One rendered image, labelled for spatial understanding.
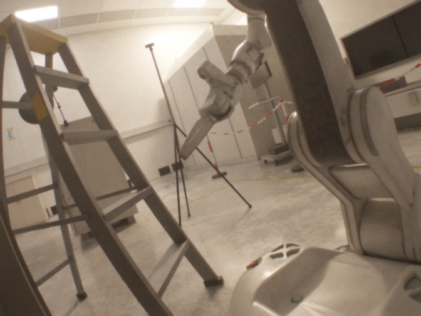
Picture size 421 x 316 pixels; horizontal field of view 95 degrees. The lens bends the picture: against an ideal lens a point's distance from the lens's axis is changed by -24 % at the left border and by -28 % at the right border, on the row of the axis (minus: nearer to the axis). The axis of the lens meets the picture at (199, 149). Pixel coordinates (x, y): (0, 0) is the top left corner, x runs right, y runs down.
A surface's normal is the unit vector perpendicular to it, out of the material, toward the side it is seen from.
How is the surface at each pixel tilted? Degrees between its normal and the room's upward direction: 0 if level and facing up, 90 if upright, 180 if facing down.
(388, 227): 61
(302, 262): 74
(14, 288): 90
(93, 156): 90
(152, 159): 90
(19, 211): 90
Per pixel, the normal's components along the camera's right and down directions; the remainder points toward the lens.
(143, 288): -0.21, 0.04
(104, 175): 0.47, -0.13
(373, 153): -0.51, 0.79
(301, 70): -0.86, 0.23
